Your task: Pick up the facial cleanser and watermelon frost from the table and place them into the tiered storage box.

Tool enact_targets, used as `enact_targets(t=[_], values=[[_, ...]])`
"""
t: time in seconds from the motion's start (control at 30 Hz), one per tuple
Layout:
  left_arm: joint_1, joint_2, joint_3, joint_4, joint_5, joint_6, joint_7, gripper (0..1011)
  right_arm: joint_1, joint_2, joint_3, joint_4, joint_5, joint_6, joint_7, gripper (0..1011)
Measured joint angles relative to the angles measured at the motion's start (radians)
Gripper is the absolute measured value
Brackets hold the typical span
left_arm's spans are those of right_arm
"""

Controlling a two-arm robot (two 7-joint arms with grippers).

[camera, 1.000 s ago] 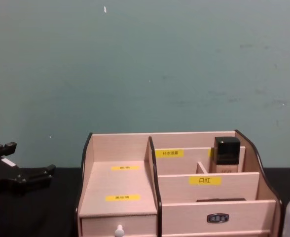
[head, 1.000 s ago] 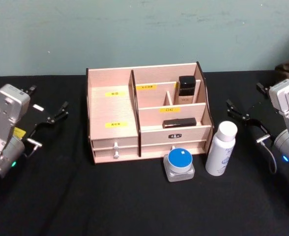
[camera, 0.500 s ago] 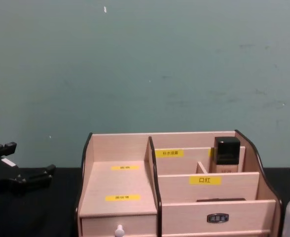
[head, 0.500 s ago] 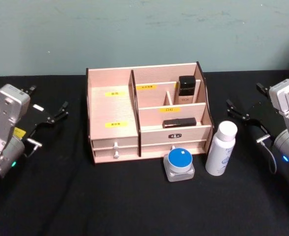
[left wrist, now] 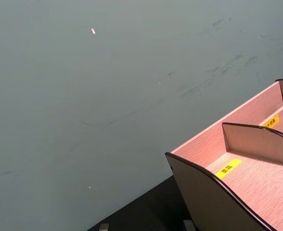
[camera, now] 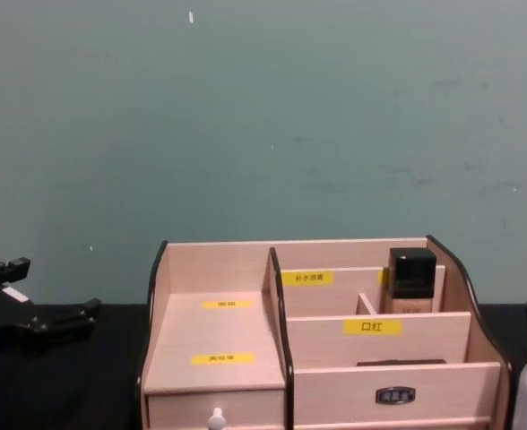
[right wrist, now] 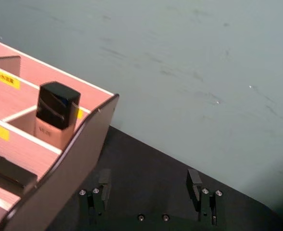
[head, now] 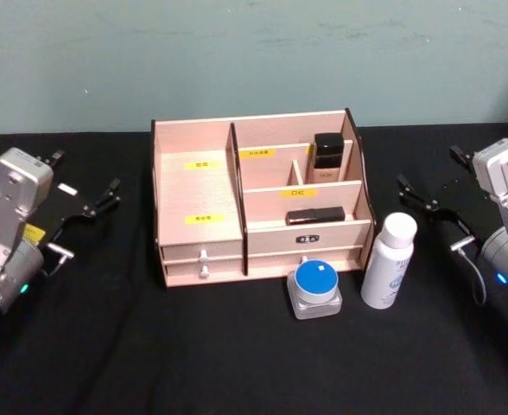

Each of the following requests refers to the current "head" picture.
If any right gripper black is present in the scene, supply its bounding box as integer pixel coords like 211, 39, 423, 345
397, 144, 505, 252

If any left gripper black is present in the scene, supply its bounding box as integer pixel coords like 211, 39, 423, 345
22, 149, 123, 250

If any white spray bottle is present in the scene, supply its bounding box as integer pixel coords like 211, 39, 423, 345
359, 212, 419, 310

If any black capped beige cosmetic bottle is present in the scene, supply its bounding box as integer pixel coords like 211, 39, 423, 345
305, 132, 346, 185

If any pink wooden desk organizer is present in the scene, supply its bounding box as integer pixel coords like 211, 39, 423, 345
150, 107, 373, 289

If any pink drawer with white knob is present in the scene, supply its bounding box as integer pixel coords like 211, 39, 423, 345
163, 258, 244, 288
159, 239, 244, 264

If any black lipstick tube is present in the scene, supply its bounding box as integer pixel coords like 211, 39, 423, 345
284, 206, 347, 227

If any glass jar with blue lid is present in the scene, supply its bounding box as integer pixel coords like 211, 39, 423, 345
285, 258, 343, 322

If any wide pink drawer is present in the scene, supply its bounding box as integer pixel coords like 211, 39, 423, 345
246, 245, 365, 278

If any black table cloth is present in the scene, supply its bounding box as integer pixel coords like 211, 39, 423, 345
0, 122, 508, 415

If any dark cable with silver plug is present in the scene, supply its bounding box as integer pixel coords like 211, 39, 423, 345
41, 241, 75, 278

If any grey cable with silver plug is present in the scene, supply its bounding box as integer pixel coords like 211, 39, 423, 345
449, 239, 489, 307

